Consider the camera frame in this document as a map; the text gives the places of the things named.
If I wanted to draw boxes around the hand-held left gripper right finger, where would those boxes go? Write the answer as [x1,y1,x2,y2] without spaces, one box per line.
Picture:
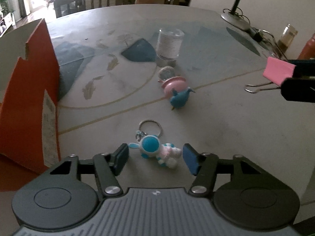
[183,143,268,197]

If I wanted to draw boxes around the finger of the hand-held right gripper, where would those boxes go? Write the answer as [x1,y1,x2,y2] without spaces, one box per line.
[281,77,315,102]
[287,58,315,78]

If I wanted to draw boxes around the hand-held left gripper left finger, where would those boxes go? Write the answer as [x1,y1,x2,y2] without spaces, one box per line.
[47,143,130,197]

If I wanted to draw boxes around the pink binder clip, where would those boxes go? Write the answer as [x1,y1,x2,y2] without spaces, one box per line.
[245,56,296,94]

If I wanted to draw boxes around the astronaut keychain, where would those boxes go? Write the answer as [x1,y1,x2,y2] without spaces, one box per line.
[128,120,183,171]

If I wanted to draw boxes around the orange cardboard box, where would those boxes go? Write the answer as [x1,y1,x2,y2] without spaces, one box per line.
[0,18,61,193]

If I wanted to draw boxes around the orange bottle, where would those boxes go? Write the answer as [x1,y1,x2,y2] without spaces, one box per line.
[298,33,315,60]

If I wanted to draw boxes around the glass jar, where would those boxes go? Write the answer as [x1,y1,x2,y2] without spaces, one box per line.
[278,24,299,53]

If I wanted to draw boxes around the blue bird toy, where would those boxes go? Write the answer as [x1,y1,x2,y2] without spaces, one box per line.
[169,87,196,111]

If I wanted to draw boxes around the pink snow globe toy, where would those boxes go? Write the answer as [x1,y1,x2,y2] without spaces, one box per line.
[158,66,188,97]

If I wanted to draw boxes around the gooseneck desk lamp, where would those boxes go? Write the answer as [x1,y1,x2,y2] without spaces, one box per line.
[220,0,264,31]

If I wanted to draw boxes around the clear plastic jar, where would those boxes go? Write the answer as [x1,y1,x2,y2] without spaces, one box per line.
[156,28,185,66]

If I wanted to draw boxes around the wooden media console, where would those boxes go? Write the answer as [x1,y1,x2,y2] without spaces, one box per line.
[0,12,15,37]

